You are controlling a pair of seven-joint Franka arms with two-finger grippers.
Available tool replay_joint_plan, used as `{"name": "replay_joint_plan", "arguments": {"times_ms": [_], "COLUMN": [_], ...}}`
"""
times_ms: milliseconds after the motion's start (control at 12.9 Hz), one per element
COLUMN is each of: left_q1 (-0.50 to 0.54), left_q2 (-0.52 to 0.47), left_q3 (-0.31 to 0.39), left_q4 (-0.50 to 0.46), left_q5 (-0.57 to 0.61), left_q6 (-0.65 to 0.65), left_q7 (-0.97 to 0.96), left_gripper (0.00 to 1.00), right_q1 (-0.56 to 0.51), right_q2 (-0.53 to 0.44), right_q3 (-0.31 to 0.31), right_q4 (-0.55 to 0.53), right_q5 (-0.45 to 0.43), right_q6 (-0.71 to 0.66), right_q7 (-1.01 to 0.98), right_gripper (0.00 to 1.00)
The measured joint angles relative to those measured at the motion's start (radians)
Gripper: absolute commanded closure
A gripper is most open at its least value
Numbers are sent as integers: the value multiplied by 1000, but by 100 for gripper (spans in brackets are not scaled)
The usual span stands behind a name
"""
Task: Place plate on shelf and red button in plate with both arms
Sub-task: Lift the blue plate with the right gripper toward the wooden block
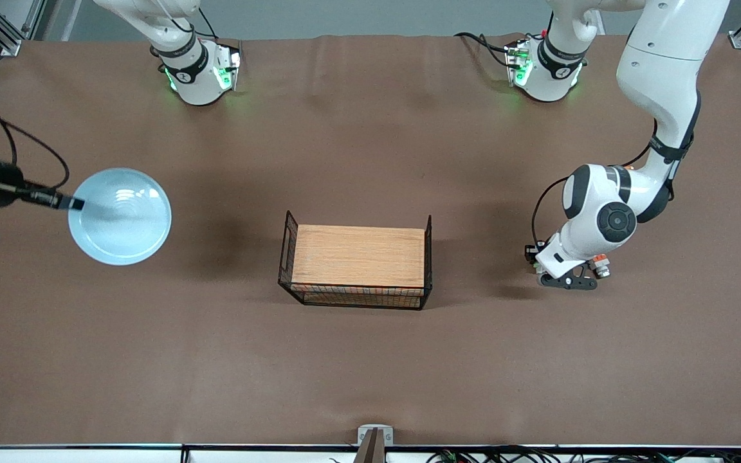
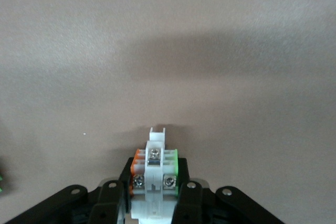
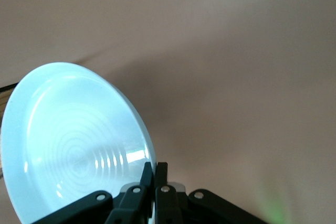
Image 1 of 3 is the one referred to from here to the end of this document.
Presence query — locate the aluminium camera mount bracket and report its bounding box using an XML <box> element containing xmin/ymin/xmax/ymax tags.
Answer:
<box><xmin>352</xmin><ymin>424</ymin><xmax>395</xmax><ymax>463</ymax></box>

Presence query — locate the white base connector plate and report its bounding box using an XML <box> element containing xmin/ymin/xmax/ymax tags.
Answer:
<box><xmin>504</xmin><ymin>39</ymin><xmax>532</xmax><ymax>87</ymax></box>
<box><xmin>213</xmin><ymin>40</ymin><xmax>241</xmax><ymax>92</ymax></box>

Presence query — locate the light blue round plate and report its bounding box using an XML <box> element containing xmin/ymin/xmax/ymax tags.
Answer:
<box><xmin>68</xmin><ymin>168</ymin><xmax>172</xmax><ymax>266</ymax></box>

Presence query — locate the wooden basket lid board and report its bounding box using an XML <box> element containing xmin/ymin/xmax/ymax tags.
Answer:
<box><xmin>291</xmin><ymin>224</ymin><xmax>426</xmax><ymax>288</ymax></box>

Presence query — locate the black wire basket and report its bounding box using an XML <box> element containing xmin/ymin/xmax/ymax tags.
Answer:
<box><xmin>278</xmin><ymin>210</ymin><xmax>434</xmax><ymax>311</ymax></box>

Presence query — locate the black base cable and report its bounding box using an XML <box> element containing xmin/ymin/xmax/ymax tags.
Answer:
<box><xmin>174</xmin><ymin>0</ymin><xmax>218</xmax><ymax>41</ymax></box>
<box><xmin>454</xmin><ymin>32</ymin><xmax>514</xmax><ymax>68</ymax></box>

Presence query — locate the black cable bundle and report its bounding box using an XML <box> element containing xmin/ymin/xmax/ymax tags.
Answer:
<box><xmin>329</xmin><ymin>445</ymin><xmax>741</xmax><ymax>463</ymax></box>

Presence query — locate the brown table cover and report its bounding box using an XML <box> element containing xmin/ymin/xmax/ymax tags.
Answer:
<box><xmin>0</xmin><ymin>33</ymin><xmax>741</xmax><ymax>448</ymax></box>

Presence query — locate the white table edge rail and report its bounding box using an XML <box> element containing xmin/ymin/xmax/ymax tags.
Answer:
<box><xmin>0</xmin><ymin>444</ymin><xmax>741</xmax><ymax>463</ymax></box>

